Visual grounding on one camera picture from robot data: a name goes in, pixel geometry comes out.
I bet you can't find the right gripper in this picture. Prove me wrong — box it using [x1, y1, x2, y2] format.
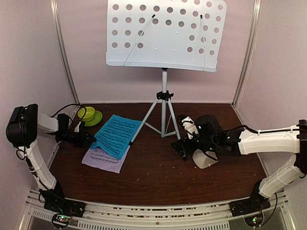
[171, 134, 217, 157]

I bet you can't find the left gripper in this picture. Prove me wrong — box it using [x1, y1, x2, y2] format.
[57, 128, 96, 148]

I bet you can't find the blue sheet music page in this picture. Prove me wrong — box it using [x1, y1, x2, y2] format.
[90, 115, 141, 160]

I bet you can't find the white perforated music stand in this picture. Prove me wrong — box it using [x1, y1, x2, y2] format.
[106, 0, 227, 138]

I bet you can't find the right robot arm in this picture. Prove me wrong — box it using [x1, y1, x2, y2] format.
[171, 115, 307, 212]

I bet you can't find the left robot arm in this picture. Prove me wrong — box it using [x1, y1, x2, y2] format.
[6, 103, 96, 213]

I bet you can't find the lilac sheet music page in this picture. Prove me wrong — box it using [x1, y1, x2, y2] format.
[82, 147, 130, 174]

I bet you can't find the green bowl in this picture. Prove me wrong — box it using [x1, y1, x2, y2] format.
[77, 106, 96, 122]

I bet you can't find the white metronome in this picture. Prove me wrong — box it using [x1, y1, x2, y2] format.
[192, 149, 218, 169]

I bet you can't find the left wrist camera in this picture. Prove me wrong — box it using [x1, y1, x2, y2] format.
[74, 121, 83, 133]

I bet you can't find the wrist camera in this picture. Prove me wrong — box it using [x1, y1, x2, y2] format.
[74, 121, 83, 133]
[177, 115, 198, 139]

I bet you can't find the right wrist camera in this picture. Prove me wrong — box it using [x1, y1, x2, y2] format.
[177, 115, 198, 139]

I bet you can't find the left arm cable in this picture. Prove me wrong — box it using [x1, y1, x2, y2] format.
[51, 103, 88, 130]

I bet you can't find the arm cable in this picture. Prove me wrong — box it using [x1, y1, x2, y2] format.
[51, 103, 88, 130]
[237, 125, 300, 135]

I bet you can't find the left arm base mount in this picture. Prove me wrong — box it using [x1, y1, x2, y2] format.
[44, 199, 86, 229]

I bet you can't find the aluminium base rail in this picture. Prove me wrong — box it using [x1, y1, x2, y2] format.
[17, 190, 296, 230]

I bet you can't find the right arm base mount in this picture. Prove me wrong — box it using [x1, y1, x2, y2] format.
[229, 198, 271, 228]

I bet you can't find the right aluminium corner post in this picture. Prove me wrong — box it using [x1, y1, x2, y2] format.
[232, 0, 263, 110]

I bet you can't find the aluminium corner post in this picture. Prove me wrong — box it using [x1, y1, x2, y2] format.
[232, 0, 263, 110]
[49, 0, 81, 107]

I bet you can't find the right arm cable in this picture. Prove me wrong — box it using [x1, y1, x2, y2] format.
[237, 125, 300, 135]

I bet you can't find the left aluminium corner post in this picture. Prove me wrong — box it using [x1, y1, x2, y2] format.
[49, 0, 81, 107]

